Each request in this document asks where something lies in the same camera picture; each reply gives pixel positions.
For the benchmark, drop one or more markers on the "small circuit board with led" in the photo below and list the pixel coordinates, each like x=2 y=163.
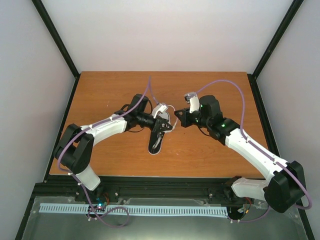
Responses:
x=102 y=202

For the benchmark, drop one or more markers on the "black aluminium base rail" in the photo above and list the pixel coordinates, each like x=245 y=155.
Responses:
x=113 y=189

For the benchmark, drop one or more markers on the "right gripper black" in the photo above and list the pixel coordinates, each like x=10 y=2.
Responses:
x=184 y=118

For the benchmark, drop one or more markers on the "right black frame post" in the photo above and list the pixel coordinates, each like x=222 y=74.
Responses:
x=280 y=31

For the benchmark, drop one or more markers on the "black frame post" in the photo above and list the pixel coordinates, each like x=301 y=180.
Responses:
x=280 y=31
x=44 y=15

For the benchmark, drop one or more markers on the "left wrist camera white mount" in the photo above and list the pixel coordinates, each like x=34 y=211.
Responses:
x=159 y=109

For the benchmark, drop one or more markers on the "black white canvas sneaker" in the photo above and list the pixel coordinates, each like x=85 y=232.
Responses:
x=156 y=138

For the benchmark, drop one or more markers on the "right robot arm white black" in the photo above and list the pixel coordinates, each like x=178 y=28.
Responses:
x=284 y=182

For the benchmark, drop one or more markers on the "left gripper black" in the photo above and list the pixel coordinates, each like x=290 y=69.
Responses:
x=157 y=128

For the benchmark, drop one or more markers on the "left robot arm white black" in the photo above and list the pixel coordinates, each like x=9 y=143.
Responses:
x=74 y=149

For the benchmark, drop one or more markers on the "light blue slotted cable duct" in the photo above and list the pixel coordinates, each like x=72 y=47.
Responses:
x=136 y=210

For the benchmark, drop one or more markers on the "left black frame post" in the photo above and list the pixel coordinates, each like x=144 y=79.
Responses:
x=44 y=15

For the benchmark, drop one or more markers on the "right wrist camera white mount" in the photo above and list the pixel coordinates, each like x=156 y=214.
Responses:
x=192 y=99

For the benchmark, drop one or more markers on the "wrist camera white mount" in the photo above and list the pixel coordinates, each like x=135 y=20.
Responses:
x=192 y=99
x=159 y=109

